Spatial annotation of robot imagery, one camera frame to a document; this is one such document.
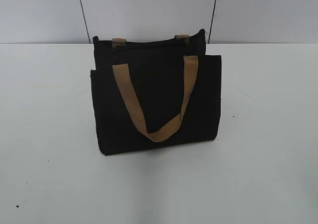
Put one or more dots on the black canvas tote bag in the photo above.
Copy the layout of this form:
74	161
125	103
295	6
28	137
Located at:
156	94

